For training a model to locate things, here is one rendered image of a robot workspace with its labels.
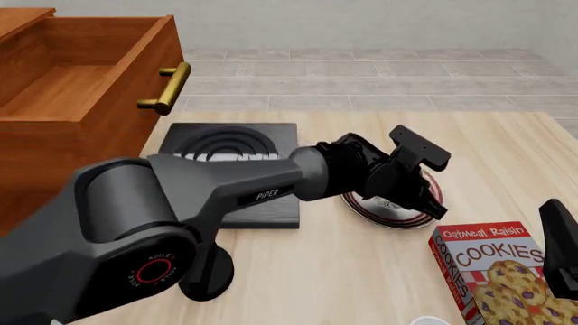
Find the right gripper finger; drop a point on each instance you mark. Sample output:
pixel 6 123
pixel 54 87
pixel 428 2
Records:
pixel 560 233

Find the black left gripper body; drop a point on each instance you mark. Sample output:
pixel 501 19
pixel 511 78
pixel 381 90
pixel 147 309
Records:
pixel 404 184

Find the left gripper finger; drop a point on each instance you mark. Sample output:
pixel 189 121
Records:
pixel 437 210

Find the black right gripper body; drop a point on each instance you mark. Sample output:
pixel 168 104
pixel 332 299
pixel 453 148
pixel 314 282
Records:
pixel 564 282

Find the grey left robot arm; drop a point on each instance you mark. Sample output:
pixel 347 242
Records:
pixel 189 189

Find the white plate with red rings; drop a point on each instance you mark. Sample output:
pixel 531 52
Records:
pixel 384 215

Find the flat black stove plate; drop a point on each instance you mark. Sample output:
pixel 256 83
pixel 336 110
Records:
pixel 275 139

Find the wooden cabinet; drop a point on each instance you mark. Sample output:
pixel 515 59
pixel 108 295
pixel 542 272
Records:
pixel 18 17

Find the oatmeal raisin cookies box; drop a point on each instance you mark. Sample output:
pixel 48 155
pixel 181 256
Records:
pixel 487 257

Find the white mug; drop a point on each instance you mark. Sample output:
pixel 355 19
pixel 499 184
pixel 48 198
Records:
pixel 426 321

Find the open wooden drawer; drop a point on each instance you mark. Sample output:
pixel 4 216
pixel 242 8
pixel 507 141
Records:
pixel 68 88

